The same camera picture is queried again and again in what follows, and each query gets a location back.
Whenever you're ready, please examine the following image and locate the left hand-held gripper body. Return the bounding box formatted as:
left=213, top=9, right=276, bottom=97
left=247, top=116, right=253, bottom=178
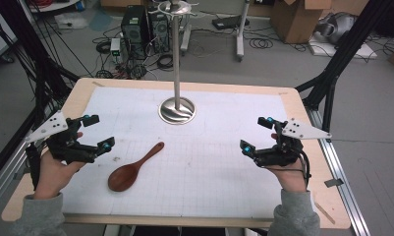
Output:
left=24, top=110, right=99, bottom=165

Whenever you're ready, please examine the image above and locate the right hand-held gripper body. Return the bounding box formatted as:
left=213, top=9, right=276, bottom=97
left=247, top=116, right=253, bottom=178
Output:
left=253, top=117, right=333, bottom=168

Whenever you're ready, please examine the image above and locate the brown wooden spoon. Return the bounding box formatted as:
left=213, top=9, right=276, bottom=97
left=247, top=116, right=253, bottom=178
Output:
left=107, top=141, right=165, bottom=193

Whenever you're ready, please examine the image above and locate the silver metal hook stand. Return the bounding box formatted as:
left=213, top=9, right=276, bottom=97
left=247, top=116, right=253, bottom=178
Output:
left=148, top=0, right=198, bottom=126

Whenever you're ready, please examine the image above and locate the person's right hand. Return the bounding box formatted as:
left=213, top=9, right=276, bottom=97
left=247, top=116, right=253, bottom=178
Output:
left=264, top=160, right=308, bottom=192

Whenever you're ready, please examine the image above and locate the person's left hand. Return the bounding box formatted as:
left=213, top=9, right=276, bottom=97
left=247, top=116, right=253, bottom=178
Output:
left=33, top=153, right=86, bottom=200

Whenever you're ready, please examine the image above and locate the white gridded paper mat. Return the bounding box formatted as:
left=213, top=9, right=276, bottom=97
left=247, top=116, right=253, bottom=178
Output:
left=60, top=86, right=316, bottom=219

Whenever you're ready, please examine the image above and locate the black clip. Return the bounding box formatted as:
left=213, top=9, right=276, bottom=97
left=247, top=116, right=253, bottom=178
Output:
left=323, top=177, right=345, bottom=189

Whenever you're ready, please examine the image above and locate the white box with green display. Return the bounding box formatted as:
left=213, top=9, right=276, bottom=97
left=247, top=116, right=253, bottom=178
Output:
left=109, top=37, right=122, bottom=64

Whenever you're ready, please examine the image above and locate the large black computer tower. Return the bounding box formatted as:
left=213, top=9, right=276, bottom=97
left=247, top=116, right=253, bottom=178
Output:
left=120, top=4, right=150, bottom=61

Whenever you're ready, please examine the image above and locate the white flat board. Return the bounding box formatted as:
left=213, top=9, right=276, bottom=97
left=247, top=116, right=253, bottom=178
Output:
left=308, top=34, right=379, bottom=61

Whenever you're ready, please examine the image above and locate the large cardboard box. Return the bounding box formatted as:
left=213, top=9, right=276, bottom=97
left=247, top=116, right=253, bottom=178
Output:
left=270, top=0, right=333, bottom=45

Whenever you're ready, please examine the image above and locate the black flat floor device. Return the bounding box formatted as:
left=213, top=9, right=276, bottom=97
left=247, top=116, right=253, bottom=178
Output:
left=211, top=14, right=252, bottom=31

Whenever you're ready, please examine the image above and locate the small black computer tower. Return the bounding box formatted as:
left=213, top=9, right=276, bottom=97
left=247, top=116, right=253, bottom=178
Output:
left=147, top=13, right=171, bottom=55

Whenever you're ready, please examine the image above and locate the white stand leg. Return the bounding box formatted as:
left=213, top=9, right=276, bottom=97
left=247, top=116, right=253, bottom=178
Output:
left=179, top=22, right=193, bottom=56

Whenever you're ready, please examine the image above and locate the grey silver bundle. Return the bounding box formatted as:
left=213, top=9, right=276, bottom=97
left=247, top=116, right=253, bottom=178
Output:
left=314, top=12, right=357, bottom=45

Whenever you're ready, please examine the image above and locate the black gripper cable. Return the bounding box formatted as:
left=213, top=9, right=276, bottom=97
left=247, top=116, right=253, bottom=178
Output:
left=266, top=149, right=312, bottom=190
left=25, top=143, right=42, bottom=192

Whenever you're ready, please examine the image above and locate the aluminium rail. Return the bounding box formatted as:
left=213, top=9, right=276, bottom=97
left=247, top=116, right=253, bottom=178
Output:
left=0, top=131, right=33, bottom=215
left=305, top=107, right=371, bottom=236

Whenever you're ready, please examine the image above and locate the tangle of floor cables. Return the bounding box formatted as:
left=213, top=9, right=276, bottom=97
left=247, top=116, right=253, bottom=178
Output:
left=91, top=26, right=177, bottom=81

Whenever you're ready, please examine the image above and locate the black metal frame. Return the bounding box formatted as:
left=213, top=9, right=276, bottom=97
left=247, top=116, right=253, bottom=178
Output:
left=295, top=0, right=394, bottom=133
left=0, top=0, right=82, bottom=186

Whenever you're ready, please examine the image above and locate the black cable coil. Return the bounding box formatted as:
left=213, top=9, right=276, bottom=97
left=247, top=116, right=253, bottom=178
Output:
left=249, top=36, right=275, bottom=50

